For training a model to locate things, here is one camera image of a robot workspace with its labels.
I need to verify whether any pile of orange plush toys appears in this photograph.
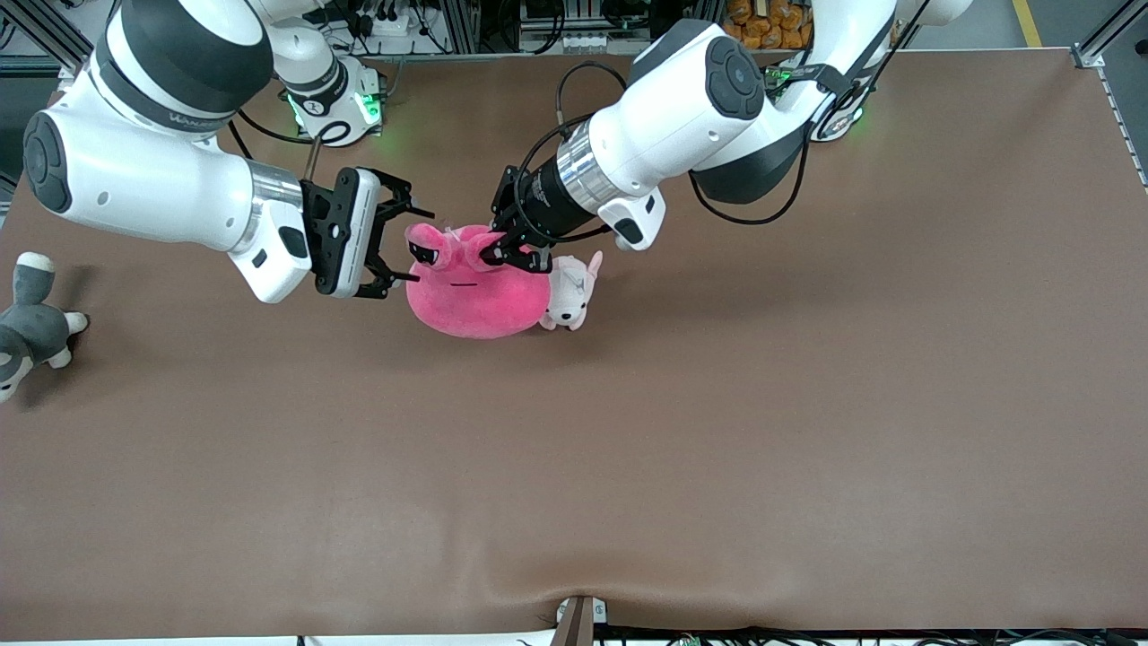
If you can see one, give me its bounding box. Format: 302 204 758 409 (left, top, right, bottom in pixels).
723 0 819 51

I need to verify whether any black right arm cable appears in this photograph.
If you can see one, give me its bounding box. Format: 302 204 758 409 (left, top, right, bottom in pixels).
227 115 352 180

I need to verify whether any round hot pink plush toy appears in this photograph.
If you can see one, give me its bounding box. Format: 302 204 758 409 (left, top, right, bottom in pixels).
404 223 553 341

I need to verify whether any white power strip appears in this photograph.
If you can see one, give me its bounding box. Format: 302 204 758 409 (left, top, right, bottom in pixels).
357 7 412 39

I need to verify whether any pale pink white dog plush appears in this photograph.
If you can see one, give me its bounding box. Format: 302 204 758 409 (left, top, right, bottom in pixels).
538 250 604 333

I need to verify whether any aluminium frame post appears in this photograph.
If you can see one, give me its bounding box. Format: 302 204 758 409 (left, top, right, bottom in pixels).
13 0 117 62
1070 0 1148 70

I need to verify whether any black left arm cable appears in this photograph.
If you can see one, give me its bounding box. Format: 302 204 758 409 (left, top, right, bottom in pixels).
516 61 925 227

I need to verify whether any metal table clamp bracket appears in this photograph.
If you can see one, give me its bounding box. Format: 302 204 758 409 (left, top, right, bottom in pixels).
551 595 610 646

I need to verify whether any grey white husky plush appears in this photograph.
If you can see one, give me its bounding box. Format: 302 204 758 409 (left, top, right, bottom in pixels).
0 252 90 404

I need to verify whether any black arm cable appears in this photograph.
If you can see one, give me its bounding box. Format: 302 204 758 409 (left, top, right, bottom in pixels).
227 115 352 180
516 61 925 227

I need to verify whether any aluminium table edge rail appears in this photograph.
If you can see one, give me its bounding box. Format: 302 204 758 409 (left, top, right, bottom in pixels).
54 47 1082 71

